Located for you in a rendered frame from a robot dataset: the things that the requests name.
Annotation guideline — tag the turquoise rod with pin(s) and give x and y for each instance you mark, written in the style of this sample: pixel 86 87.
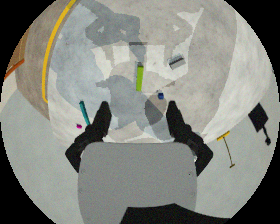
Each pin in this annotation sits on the turquoise rod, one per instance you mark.
pixel 83 109

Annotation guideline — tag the lime green rod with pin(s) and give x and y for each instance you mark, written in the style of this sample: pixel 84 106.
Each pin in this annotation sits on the lime green rod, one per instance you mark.
pixel 139 78

